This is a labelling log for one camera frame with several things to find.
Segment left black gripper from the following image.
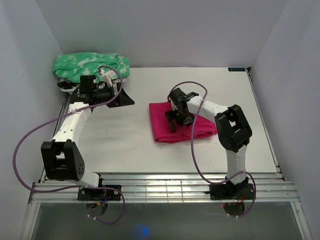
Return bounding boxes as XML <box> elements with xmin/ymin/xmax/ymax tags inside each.
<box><xmin>93</xmin><ymin>82</ymin><xmax>135</xmax><ymax>109</ymax></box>

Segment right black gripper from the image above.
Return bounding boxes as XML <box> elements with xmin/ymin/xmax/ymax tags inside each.
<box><xmin>165</xmin><ymin>107</ymin><xmax>197</xmax><ymax>132</ymax></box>

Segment pink trousers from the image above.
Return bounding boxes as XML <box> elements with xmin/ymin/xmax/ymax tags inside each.
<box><xmin>149</xmin><ymin>102</ymin><xmax>218</xmax><ymax>144</ymax></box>

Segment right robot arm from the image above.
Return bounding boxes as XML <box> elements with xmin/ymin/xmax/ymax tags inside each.
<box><xmin>165</xmin><ymin>88</ymin><xmax>256</xmax><ymax>200</ymax></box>

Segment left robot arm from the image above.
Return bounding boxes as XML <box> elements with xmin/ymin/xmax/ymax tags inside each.
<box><xmin>41</xmin><ymin>71</ymin><xmax>135</xmax><ymax>200</ymax></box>

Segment black white clothes in basket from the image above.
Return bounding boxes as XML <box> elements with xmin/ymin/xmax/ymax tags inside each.
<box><xmin>56</xmin><ymin>77</ymin><xmax>128</xmax><ymax>92</ymax></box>

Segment white plastic basket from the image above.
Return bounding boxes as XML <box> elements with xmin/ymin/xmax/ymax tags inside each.
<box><xmin>58</xmin><ymin>85</ymin><xmax>76</xmax><ymax>95</ymax></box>

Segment green white patterned garment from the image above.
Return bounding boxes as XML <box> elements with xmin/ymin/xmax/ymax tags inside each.
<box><xmin>52</xmin><ymin>52</ymin><xmax>130</xmax><ymax>84</ymax></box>

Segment blue table label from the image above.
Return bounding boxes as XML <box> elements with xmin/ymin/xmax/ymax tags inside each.
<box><xmin>228</xmin><ymin>67</ymin><xmax>246</xmax><ymax>72</ymax></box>

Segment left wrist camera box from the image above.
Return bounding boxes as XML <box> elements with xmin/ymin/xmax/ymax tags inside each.
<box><xmin>99</xmin><ymin>69</ymin><xmax>118</xmax><ymax>87</ymax></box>

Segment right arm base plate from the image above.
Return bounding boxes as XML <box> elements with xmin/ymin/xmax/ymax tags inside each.
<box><xmin>204</xmin><ymin>183</ymin><xmax>255</xmax><ymax>200</ymax></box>

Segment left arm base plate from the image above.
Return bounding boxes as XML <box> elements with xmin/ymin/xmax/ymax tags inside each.
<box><xmin>77</xmin><ymin>185</ymin><xmax>122</xmax><ymax>202</ymax></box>

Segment aluminium front rail frame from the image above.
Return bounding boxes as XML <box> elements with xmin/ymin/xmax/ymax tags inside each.
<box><xmin>21</xmin><ymin>95</ymin><xmax>313</xmax><ymax>240</ymax></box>

